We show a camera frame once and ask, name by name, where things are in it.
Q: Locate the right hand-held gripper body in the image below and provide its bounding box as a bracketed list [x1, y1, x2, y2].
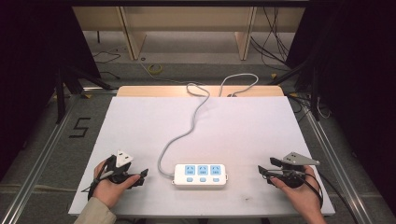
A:
[271, 151, 321, 189]

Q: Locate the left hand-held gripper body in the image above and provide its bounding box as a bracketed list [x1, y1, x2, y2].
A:
[104, 149, 138, 185]

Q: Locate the person's left hand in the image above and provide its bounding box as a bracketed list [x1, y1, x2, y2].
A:
[92, 160, 142, 209]

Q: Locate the person's right hand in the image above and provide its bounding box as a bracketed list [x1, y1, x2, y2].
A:
[269, 164, 324, 217]

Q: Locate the white table mat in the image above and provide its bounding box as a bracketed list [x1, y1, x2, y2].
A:
[67, 95, 336, 217]

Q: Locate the white power strip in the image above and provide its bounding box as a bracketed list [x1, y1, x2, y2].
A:
[172, 163, 230, 189]

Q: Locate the black metal stand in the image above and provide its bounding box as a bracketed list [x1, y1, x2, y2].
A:
[54, 63, 114, 125]
[266, 57, 321, 122]

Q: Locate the black curtain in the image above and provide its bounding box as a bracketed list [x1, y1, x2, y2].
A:
[284, 0, 396, 216]
[0, 3, 102, 181]

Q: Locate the yellow tape roll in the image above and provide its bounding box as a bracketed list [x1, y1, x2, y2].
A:
[147, 63, 163, 76]

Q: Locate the wooden shelf unit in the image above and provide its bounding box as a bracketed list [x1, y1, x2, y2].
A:
[72, 6, 306, 62]

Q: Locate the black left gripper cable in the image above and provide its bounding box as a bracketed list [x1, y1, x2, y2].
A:
[81, 155, 117, 202]

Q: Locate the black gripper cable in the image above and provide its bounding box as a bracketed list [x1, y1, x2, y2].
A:
[81, 155, 117, 202]
[298, 170, 360, 224]

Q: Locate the metal floor rail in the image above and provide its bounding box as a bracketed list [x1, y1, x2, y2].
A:
[298, 99, 375, 224]
[0, 92, 82, 224]

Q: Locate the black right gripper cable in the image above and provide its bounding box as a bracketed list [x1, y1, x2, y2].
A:
[298, 170, 360, 224]

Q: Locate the grey power strip cable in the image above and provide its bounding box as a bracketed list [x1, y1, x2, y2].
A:
[156, 73, 260, 179]

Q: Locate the thin black floor cable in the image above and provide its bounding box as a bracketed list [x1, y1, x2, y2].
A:
[92, 50, 121, 80]

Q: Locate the bundle of black floor cables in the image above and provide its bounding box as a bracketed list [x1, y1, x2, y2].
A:
[249, 7, 292, 71]

